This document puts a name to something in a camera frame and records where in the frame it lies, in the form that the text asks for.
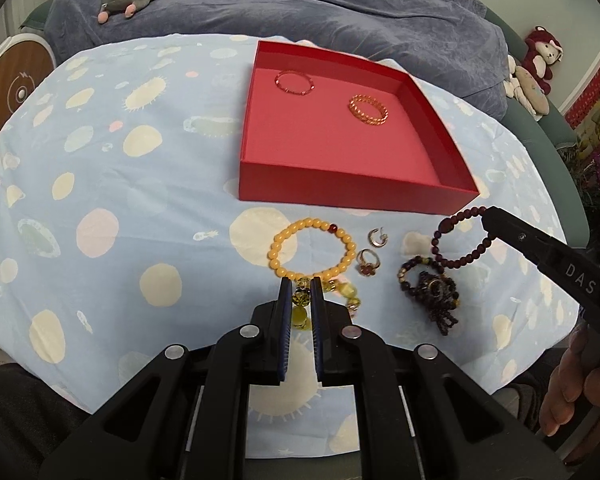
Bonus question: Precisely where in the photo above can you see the ring with red flower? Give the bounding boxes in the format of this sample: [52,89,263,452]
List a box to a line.
[356,249,382,278]

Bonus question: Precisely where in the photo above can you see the dark red bead bracelet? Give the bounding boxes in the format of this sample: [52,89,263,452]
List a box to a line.
[431,206,498,267]

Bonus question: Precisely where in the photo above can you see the red cardboard box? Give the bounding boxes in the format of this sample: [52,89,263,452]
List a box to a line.
[238,40,481,215]

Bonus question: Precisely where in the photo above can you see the yellow crystal bracelet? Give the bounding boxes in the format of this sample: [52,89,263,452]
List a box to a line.
[292,275,363,331]

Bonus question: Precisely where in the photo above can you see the gold chain bangle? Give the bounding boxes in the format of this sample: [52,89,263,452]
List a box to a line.
[349,94,390,126]

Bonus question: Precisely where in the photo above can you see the white device with wooden disc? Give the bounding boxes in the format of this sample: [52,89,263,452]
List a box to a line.
[0,32,56,148]

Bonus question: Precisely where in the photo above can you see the beige plush toy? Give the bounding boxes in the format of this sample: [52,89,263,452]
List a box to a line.
[502,55,551,121]

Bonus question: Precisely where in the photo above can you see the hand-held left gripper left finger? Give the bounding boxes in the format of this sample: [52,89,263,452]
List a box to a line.
[39,277,293,480]

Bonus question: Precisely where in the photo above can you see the blue planet print tablecloth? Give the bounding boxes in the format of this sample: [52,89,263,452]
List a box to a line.
[0,34,583,461]

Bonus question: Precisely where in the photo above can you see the thin red bangle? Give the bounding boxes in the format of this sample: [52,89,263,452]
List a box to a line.
[274,70,315,97]

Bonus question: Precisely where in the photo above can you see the blue sofa blanket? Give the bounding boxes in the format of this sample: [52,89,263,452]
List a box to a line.
[45,0,511,121]

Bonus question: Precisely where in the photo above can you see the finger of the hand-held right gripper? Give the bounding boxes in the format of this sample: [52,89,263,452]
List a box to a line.
[479,206,600,313]

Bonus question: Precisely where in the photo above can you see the dark bracelet with gold beads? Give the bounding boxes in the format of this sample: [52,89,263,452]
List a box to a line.
[397,256,461,311]

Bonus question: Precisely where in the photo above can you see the red patterned wall hanging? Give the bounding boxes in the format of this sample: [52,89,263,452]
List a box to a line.
[565,35,600,131]

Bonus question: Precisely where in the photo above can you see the red monkey plush toy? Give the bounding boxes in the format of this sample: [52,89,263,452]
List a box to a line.
[524,25,565,96]

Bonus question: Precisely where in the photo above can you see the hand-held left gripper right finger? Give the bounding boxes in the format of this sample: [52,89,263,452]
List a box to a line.
[310,277,571,480]

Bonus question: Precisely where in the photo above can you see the person's dark trousers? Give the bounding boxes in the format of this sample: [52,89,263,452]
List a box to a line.
[0,362,106,480]

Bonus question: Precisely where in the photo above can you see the person's right hand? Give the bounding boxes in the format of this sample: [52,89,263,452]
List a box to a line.
[537,317,600,438]

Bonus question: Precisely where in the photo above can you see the yellow bead bracelet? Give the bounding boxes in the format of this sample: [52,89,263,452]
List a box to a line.
[267,217,357,283]

